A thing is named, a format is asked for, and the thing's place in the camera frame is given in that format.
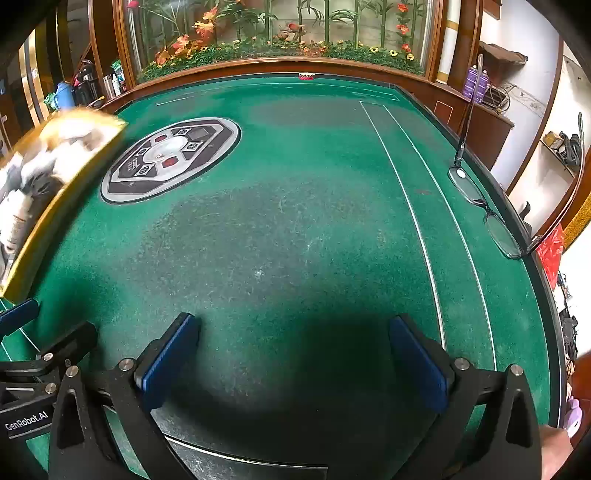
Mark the red bag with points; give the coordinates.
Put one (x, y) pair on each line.
(551, 254)

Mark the black frame eyeglasses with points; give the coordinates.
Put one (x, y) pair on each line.
(501, 230)

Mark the grey table centre control panel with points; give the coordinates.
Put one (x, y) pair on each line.
(171, 159)

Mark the black thermos jug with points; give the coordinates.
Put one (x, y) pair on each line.
(87, 85)

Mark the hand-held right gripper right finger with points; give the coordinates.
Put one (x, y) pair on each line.
(415, 364)

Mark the steel cup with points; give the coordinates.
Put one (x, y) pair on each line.
(109, 86)

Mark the small red white packet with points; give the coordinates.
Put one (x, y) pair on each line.
(307, 76)

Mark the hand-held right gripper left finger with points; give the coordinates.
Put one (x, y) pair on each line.
(166, 364)

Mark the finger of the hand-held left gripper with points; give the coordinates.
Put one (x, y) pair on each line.
(69, 344)
(18, 316)

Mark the glass case with artificial flowers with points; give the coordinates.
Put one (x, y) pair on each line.
(277, 27)

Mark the blue thermos jug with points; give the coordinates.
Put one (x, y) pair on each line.
(64, 96)

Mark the purple bottle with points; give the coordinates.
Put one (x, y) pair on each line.
(471, 83)
(483, 88)

